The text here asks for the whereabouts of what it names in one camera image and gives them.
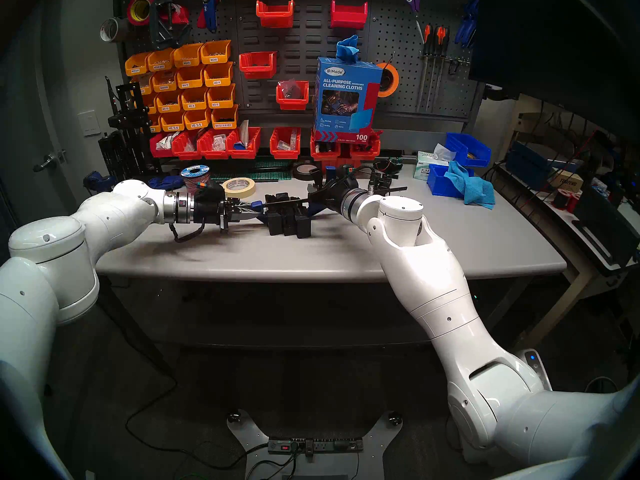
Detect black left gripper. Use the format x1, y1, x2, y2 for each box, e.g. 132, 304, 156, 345
192, 196, 264, 233

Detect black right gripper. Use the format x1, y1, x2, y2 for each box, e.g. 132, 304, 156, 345
306, 171, 358, 216

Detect black 3D printed piece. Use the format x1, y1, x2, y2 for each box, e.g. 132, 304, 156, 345
265, 204, 285, 236
294, 204, 313, 240
274, 191, 300, 236

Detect blue black bar clamp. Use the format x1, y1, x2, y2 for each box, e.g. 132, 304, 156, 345
250, 166, 408, 220

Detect dark metal C-clamp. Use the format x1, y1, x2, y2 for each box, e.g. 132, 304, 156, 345
150, 0, 187, 50

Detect beige masking tape roll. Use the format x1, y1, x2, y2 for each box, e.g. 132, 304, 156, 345
221, 176, 257, 200

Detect black tape roll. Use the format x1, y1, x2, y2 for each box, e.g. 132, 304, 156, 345
292, 160, 322, 181

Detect red storage bin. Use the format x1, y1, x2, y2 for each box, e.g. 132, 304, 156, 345
276, 80, 311, 111
310, 134, 346, 161
226, 127, 262, 160
171, 130, 203, 161
350, 134, 380, 161
330, 0, 369, 30
256, 0, 296, 29
238, 50, 278, 80
269, 127, 302, 160
196, 129, 232, 160
149, 132, 176, 159

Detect stacked red storage bins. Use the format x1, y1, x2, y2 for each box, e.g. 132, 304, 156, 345
320, 156, 363, 177

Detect green cutting mat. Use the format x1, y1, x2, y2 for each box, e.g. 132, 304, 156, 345
210, 159, 292, 182

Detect blue cleaning cloths box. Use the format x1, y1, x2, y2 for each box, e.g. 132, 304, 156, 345
314, 56, 383, 144

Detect green white Kimwipes box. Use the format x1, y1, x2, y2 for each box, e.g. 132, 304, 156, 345
414, 144, 457, 181

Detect blue plastic storage bin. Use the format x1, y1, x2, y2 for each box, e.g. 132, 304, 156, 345
445, 132, 492, 168
427, 164, 468, 199

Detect orange tape roll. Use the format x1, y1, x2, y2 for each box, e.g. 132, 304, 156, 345
376, 61, 401, 98

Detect black metal press stand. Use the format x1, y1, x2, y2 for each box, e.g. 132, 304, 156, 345
97, 76, 151, 182

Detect blue cloth in box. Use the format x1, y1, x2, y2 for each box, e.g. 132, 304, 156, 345
336, 34, 361, 62

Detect small blue vise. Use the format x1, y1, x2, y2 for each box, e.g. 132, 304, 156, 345
82, 170, 117, 194

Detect blue microfiber cloth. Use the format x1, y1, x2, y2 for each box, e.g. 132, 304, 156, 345
444, 161, 496, 210

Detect orange black screwdriver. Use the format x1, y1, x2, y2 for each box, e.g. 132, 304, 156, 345
421, 24, 435, 112
435, 25, 449, 110

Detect dark blue crate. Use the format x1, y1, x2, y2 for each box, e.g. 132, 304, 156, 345
507, 141, 558, 177

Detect red yellow tape roll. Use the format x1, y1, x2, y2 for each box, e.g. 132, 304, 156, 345
126, 0, 156, 27

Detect small cardboard box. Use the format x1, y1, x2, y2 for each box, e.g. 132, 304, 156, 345
549, 170, 585, 192

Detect black power strip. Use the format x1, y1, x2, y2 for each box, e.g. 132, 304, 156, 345
267, 436, 364, 455

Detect beige side desk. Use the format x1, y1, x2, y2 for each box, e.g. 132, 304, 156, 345
495, 94, 640, 355

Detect black monitor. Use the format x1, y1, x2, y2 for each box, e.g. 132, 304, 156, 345
467, 0, 640, 145

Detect black equipment case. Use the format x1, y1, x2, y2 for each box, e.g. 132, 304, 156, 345
572, 184, 640, 277

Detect black braided right wrist cable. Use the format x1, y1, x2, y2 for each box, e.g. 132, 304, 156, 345
356, 165, 379, 194

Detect red wire spool blue label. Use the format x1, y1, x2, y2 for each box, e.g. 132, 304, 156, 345
180, 165, 212, 191

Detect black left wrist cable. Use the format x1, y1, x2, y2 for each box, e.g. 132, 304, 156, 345
168, 221, 207, 244

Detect grey pegboard wall panel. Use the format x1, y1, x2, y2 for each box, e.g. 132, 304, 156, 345
117, 0, 486, 130

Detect silver door handle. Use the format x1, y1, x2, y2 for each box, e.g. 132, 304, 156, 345
33, 150, 67, 174

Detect blue handled wire stripper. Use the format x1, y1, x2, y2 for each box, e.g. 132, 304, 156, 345
197, 0, 223, 32

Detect blue handled pliers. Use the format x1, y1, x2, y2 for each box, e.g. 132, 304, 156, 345
454, 0, 478, 49

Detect grey duct tape roll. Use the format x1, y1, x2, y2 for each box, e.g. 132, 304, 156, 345
99, 16, 126, 44

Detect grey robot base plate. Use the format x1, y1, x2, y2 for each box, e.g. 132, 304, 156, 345
227, 409, 403, 480

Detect black floor cable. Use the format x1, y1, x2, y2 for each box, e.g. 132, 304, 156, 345
124, 284, 271, 472

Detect small red wire spool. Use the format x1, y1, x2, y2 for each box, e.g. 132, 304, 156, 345
552, 189, 583, 214

